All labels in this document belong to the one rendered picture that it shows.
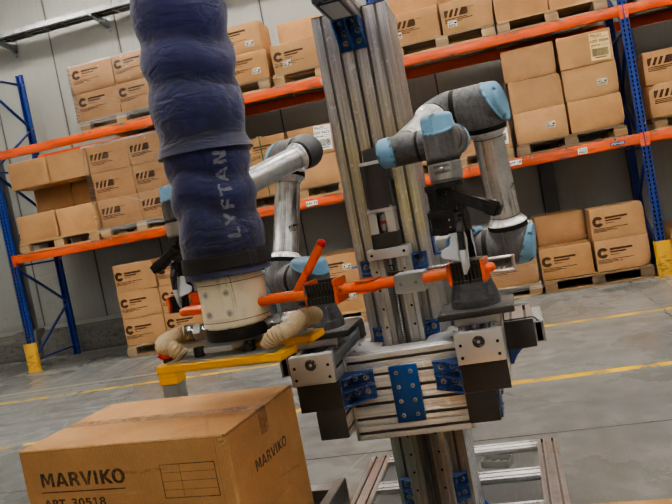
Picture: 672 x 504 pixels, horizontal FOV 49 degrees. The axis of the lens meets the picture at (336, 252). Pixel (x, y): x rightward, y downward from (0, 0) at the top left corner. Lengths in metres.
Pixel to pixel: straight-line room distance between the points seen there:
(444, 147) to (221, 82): 0.56
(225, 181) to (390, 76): 0.85
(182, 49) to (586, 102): 7.42
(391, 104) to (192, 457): 1.28
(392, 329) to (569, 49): 6.88
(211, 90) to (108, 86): 8.37
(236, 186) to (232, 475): 0.67
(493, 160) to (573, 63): 6.86
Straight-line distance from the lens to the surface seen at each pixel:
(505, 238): 2.20
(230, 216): 1.81
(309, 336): 1.89
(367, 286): 1.74
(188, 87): 1.82
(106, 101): 10.18
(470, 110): 2.13
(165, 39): 1.86
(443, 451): 2.50
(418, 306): 2.39
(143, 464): 1.90
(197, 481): 1.84
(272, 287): 2.45
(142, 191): 9.91
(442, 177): 1.67
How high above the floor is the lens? 1.40
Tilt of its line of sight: 3 degrees down
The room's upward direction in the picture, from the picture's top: 11 degrees counter-clockwise
